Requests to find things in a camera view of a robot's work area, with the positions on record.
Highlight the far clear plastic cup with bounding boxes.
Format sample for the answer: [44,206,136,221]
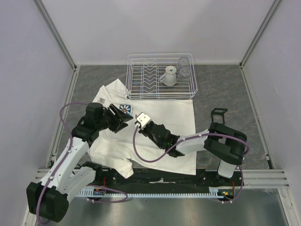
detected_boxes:
[177,57,190,68]

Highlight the small black frame stand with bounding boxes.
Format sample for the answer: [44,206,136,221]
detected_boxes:
[211,108,228,125]

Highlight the clear plastic cup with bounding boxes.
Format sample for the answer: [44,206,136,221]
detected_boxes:
[178,67,191,82]
[177,57,190,68]

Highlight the white slotted cable duct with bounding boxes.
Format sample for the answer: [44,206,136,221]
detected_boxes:
[76,187,223,199]

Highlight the near clear plastic cup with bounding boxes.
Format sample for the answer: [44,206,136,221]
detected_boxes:
[178,67,191,82]

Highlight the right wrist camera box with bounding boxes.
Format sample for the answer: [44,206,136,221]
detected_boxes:
[135,112,152,130]

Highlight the white t-shirt with flower print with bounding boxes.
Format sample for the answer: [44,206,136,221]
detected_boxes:
[87,79,198,178]

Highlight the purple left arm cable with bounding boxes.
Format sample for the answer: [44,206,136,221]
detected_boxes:
[35,102,129,224]

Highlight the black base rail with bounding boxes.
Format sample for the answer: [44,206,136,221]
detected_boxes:
[94,168,243,188]

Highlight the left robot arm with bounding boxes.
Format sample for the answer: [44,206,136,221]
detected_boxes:
[26,103,133,225]

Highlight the white ceramic mug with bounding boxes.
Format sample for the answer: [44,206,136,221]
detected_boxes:
[159,65,177,86]

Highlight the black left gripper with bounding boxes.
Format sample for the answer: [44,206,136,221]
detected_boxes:
[96,104,133,133]

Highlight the white wire dish rack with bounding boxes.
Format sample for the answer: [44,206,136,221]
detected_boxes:
[126,53,198,100]

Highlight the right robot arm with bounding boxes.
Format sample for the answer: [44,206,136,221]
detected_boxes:
[133,121,250,186]

